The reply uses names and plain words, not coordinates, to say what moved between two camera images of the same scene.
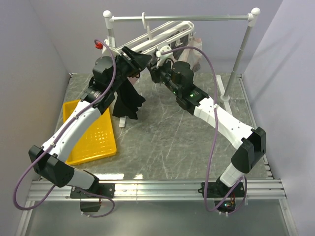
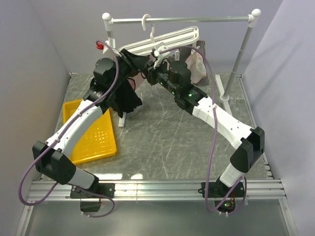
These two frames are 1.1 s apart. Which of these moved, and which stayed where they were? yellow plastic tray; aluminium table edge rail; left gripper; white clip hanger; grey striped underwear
Moved: grey striped underwear; white clip hanger
Stayed: yellow plastic tray; left gripper; aluminium table edge rail
